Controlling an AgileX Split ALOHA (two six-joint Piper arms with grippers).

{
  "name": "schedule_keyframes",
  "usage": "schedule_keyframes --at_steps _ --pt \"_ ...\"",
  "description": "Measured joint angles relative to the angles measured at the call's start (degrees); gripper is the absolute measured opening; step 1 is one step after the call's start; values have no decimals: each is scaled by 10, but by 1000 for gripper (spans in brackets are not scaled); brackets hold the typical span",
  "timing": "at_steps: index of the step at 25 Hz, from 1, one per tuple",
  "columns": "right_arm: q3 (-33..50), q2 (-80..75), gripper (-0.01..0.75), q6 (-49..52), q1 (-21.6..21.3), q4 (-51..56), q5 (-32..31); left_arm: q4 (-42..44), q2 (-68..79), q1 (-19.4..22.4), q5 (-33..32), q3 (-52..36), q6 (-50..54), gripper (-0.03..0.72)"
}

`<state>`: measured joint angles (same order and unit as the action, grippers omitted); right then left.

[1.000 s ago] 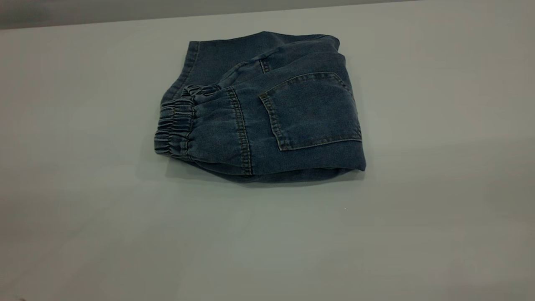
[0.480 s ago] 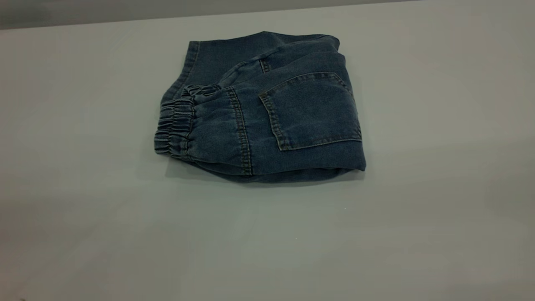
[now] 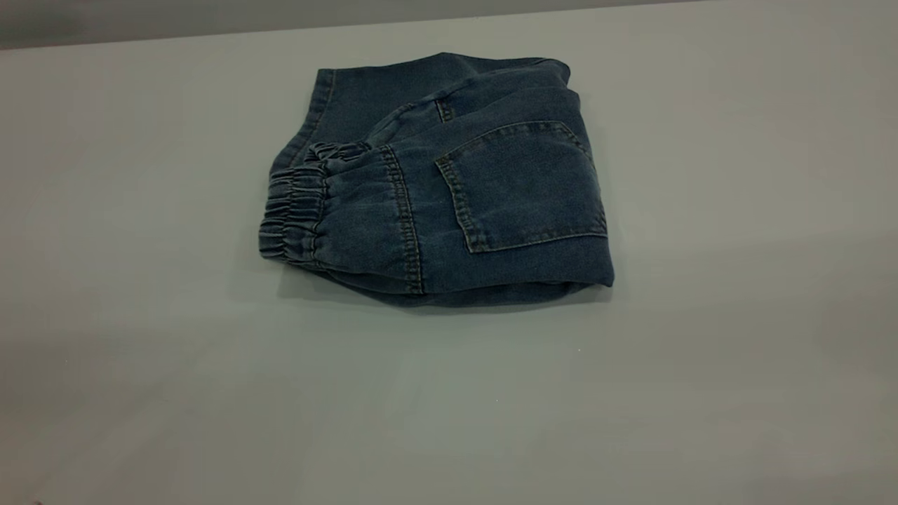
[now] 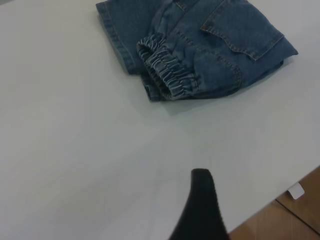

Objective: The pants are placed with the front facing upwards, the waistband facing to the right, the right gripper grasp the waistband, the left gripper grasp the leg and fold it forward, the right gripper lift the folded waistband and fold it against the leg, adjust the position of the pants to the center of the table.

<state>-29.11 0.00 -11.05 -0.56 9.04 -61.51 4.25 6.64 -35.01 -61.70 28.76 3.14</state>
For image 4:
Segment blue denim shorts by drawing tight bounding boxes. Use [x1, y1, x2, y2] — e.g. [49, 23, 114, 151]
[95, 0, 299, 102]

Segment white plastic table bracket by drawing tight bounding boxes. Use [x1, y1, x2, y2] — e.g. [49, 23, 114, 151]
[287, 182, 305, 200]

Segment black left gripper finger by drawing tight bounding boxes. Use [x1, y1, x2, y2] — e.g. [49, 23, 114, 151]
[167, 168, 230, 240]

